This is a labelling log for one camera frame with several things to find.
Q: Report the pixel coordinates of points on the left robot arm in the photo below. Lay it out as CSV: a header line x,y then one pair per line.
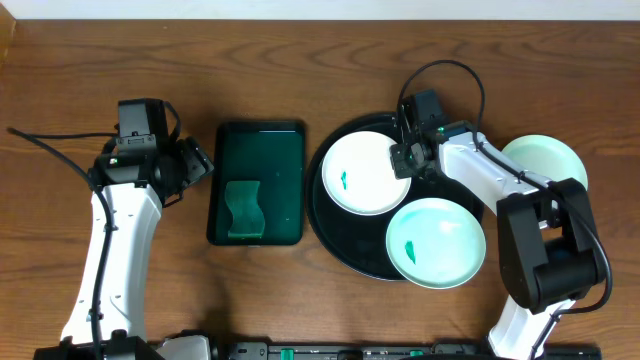
x,y
107,321

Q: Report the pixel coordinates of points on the black round tray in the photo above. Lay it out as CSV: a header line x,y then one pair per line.
x,y
359,241

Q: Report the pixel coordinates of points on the green plate bottom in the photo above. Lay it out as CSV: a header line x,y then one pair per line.
x,y
435,243

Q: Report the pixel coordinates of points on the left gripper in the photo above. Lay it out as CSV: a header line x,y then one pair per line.
x,y
195,160

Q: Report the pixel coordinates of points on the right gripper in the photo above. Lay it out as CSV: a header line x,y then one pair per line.
x,y
400,169

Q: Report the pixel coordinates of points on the white plate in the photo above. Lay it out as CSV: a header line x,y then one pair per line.
x,y
358,176

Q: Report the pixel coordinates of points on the green plate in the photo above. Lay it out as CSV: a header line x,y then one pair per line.
x,y
435,243
547,156

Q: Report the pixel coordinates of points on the black rectangular tray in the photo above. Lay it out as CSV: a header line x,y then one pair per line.
x,y
272,153

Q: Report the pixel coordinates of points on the green scrubbing sponge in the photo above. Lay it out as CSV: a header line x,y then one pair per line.
x,y
241,198

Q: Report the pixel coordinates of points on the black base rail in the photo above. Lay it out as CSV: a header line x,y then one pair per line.
x,y
264,351

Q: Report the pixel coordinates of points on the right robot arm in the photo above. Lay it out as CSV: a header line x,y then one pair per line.
x,y
552,262

